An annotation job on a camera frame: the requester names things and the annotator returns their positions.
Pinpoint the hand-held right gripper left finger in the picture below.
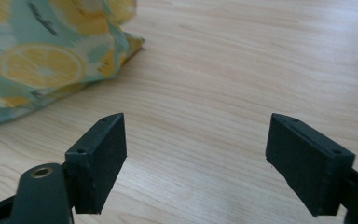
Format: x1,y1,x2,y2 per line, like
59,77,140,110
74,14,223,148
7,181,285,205
64,112,128,216

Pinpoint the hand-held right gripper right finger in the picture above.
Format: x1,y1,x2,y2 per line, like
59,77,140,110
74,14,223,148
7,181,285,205
265,112,356,217

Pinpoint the teal lemon-print cloth bag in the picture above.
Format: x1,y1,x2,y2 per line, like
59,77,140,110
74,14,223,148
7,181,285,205
0,0,145,127

